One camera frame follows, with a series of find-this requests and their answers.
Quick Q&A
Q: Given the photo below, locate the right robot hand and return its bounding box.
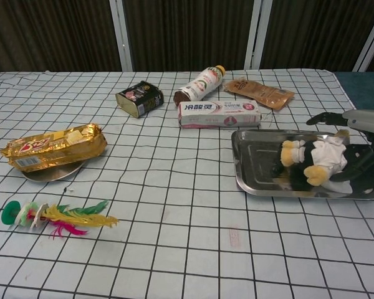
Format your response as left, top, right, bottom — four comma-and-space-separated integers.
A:
305, 108, 374, 194

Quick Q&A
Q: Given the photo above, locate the black white cow plush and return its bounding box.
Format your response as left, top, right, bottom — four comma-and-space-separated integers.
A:
271, 129, 352, 191

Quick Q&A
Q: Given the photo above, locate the gold foil snack packet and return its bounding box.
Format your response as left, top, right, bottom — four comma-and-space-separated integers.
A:
0, 123, 108, 171

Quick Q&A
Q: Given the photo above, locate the brown sauce pouch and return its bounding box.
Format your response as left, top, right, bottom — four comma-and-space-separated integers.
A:
223, 77, 296, 111

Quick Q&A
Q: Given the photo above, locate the rectangular steel tray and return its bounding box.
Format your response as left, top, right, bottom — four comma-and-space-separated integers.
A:
231, 129, 374, 200

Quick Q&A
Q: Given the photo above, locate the white pink toothpaste box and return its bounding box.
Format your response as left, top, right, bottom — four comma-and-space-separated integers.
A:
177, 100, 262, 129

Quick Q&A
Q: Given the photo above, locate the white pink drink bottle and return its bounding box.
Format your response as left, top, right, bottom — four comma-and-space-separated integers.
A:
173, 65, 227, 108

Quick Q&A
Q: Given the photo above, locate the white checkered tablecloth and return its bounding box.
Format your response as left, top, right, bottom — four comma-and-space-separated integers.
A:
0, 69, 374, 299

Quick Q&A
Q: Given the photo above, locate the black luncheon meat can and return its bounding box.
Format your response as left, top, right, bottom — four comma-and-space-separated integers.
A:
115, 80, 165, 119

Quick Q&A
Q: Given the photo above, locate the round steel plate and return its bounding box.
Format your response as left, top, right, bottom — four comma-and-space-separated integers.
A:
21, 158, 84, 182

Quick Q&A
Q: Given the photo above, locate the colourful feather shuttlecock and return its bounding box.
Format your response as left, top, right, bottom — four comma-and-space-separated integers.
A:
2, 199, 120, 237

